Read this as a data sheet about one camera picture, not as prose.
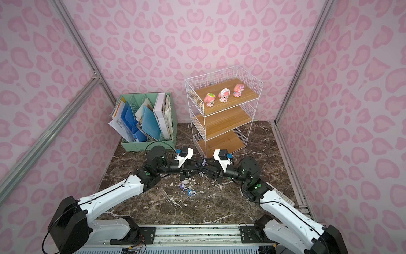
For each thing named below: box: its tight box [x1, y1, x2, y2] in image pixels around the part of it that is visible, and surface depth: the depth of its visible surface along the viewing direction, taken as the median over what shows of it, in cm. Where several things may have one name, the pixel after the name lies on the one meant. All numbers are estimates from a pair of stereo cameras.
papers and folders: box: [108, 92, 174, 143], surface depth 97 cm
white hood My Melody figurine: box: [218, 87, 232, 104], surface depth 70 cm
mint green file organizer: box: [116, 92, 178, 152], surface depth 99 cm
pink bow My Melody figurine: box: [233, 84, 245, 98], surface depth 73 cm
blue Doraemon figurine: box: [187, 188, 198, 197], surface depth 87 cm
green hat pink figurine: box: [204, 92, 216, 108], surface depth 68 cm
